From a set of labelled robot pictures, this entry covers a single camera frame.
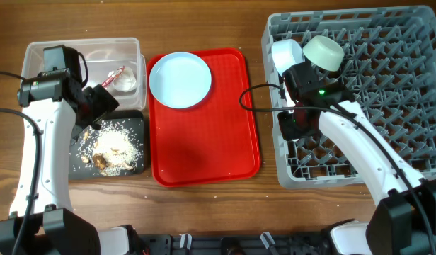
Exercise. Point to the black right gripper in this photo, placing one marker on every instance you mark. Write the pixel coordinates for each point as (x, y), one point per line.
(289, 131)

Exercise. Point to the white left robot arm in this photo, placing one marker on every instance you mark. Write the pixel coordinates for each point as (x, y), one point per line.
(56, 106)

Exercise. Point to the rice and food scraps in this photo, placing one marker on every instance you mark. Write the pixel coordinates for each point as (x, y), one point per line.
(112, 150)

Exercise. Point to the light blue plate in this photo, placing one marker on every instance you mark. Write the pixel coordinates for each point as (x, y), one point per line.
(180, 80)

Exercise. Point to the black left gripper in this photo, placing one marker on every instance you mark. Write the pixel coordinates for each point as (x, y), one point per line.
(104, 103)

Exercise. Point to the light blue bowl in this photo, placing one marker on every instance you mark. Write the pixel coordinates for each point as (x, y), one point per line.
(286, 53)

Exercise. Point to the black food waste tray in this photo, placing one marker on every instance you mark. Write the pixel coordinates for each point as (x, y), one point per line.
(133, 124)

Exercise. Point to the red ketchup packet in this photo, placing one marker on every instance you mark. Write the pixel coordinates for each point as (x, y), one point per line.
(112, 77)

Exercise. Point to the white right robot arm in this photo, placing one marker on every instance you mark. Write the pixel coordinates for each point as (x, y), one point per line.
(404, 221)

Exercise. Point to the clear plastic waste bin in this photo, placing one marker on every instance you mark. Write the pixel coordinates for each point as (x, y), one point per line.
(102, 56)

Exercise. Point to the grey dishwasher rack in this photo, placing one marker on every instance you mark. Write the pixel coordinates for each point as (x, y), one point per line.
(389, 65)

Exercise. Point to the white napkin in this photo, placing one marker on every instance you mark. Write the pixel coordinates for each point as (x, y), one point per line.
(125, 81)

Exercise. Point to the red serving tray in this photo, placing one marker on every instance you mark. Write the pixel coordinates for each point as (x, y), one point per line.
(217, 139)

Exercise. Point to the mint green bowl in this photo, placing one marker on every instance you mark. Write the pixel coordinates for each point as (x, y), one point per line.
(324, 53)

